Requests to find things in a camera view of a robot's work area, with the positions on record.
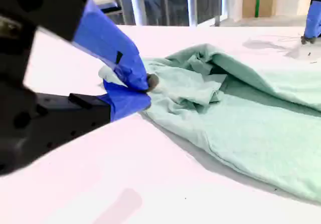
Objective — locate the white window post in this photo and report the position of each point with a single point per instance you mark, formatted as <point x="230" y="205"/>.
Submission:
<point x="137" y="3"/>

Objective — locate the green pole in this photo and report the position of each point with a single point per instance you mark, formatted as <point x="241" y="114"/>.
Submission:
<point x="256" y="0"/>

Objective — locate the pale green T-shirt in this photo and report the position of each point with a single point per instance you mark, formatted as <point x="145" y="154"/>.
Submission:
<point x="250" y="113"/>

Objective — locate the grey metal railing post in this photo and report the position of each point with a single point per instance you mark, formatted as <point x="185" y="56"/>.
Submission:
<point x="118" y="0"/>

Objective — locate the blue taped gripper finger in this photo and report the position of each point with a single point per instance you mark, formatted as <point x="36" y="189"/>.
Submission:
<point x="313" y="20"/>
<point x="100" y="108"/>
<point x="105" y="35"/>

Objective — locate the white door frame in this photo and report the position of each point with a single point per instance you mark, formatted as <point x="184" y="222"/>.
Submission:
<point x="193" y="4"/>

